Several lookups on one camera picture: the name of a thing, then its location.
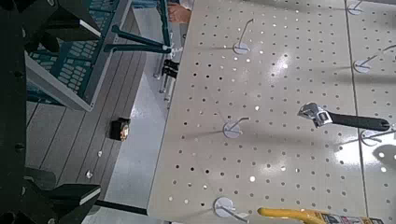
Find black pegboard stand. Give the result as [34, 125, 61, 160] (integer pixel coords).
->
[94, 199, 149, 217]

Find black chrome background rack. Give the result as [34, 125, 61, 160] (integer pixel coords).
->
[153, 58, 181, 110]

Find yellow pliers in card package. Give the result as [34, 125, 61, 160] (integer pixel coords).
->
[257, 206, 386, 224]

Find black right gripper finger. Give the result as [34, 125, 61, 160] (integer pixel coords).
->
[21, 167, 102, 224]
[18, 0, 103, 49]

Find black handled adjustable wrench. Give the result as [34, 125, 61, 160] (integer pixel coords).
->
[297, 102, 391, 133]

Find grey teal lattice crate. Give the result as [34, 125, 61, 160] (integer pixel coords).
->
[25, 0, 174, 113]

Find beige perforated pegboard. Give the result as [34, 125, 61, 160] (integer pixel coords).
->
[146, 0, 396, 224]

